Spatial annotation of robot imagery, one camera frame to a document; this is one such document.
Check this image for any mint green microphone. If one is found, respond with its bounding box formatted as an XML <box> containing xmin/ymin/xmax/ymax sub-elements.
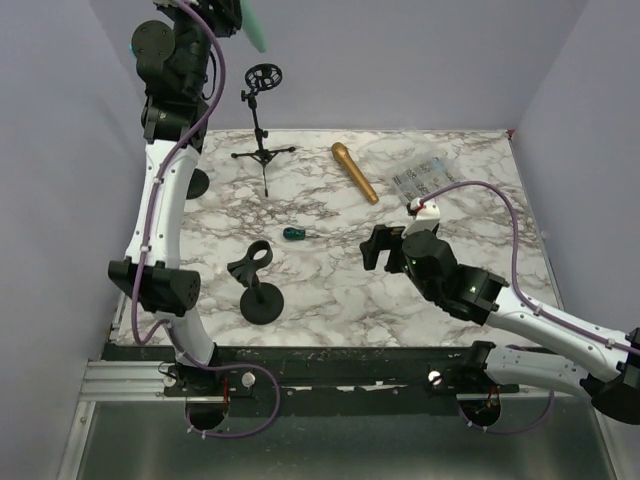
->
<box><xmin>240</xmin><ymin>0</ymin><xmax>267</xmax><ymax>53</ymax></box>

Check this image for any gold microphone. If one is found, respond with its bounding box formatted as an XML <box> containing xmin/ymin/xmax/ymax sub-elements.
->
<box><xmin>331</xmin><ymin>142</ymin><xmax>379</xmax><ymax>205</ymax></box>

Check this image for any black clip microphone stand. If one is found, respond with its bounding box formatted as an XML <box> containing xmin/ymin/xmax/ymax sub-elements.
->
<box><xmin>227</xmin><ymin>240</ymin><xmax>284</xmax><ymax>326</ymax></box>

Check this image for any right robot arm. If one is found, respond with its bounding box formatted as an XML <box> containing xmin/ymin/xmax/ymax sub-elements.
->
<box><xmin>359</xmin><ymin>225</ymin><xmax>639</xmax><ymax>425</ymax></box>

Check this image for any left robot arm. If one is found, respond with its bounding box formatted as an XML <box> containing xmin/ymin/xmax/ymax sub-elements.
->
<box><xmin>108</xmin><ymin>1</ymin><xmax>245</xmax><ymax>395</ymax></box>

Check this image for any black tripod microphone stand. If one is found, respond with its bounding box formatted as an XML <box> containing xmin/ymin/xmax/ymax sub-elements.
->
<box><xmin>231</xmin><ymin>63</ymin><xmax>297</xmax><ymax>198</ymax></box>

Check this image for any black round base stand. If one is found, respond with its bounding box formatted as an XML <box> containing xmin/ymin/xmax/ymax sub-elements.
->
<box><xmin>186</xmin><ymin>168</ymin><xmax>210</xmax><ymax>200</ymax></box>

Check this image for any clear plastic screw box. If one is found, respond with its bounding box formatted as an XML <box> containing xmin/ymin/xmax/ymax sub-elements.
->
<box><xmin>385</xmin><ymin>154</ymin><xmax>462</xmax><ymax>203</ymax></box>

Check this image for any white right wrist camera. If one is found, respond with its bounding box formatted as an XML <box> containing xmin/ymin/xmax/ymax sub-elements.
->
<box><xmin>401</xmin><ymin>198</ymin><xmax>441</xmax><ymax>238</ymax></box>

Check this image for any green handled screwdriver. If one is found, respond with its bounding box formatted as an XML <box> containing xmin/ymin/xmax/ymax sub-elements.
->
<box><xmin>282</xmin><ymin>227</ymin><xmax>313</xmax><ymax>241</ymax></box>

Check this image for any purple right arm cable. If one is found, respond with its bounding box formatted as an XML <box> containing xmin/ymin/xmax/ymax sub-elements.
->
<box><xmin>409</xmin><ymin>180</ymin><xmax>640</xmax><ymax>351</ymax></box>

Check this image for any black front table rail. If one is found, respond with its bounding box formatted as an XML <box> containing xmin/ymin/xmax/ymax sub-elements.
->
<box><xmin>102</xmin><ymin>342</ymin><xmax>519</xmax><ymax>418</ymax></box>

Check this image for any aluminium table frame rail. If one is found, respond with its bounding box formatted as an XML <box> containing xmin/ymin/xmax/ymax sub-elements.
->
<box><xmin>84</xmin><ymin>130</ymin><xmax>169</xmax><ymax>401</ymax></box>

